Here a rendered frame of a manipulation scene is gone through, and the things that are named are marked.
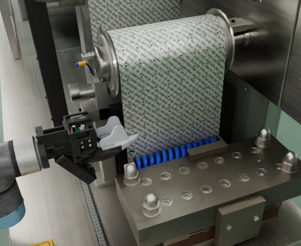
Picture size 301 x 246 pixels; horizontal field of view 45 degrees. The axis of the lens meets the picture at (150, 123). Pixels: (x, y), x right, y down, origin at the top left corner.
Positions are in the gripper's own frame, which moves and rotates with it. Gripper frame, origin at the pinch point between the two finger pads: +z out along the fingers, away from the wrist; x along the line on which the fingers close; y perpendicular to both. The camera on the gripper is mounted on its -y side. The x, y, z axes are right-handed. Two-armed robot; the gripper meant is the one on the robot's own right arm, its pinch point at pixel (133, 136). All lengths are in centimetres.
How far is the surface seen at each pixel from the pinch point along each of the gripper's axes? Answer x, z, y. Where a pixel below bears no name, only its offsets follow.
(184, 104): -0.2, 12.3, 5.6
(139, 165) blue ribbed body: -3.6, -0.1, -5.3
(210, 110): -0.2, 19.1, 2.3
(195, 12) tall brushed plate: 31.9, 30.5, 14.3
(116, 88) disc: -0.7, -2.8, 13.4
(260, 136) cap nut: -7.2, 28.7, -3.5
